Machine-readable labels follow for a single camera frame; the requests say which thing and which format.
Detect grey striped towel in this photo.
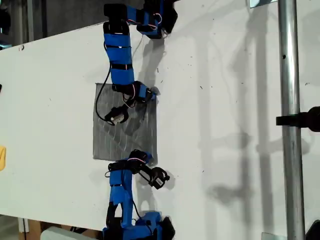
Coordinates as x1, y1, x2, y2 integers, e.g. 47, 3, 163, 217
92, 82, 159, 166

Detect black clamp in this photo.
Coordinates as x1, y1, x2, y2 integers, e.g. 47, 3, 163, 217
275, 106, 320, 133

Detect steel post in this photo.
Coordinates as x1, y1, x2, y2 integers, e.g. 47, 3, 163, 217
277, 0, 306, 240

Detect wooden table leg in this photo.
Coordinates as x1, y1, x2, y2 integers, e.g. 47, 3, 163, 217
17, 216, 43, 235

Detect black camera stalk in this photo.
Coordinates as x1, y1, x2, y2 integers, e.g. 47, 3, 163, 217
134, 165, 154, 182

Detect black camera cable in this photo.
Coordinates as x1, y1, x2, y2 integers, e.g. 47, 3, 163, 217
131, 194, 153, 235
94, 62, 113, 126

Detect yellow object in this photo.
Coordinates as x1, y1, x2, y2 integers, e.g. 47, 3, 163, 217
0, 145, 7, 172

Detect black round object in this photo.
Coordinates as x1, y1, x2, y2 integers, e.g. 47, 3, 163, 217
304, 219, 320, 240

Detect white box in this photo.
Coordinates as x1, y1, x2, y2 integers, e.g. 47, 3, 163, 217
40, 225, 101, 240

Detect black silver camera box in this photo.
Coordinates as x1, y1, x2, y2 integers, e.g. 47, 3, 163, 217
148, 166, 171, 191
104, 105, 130, 126

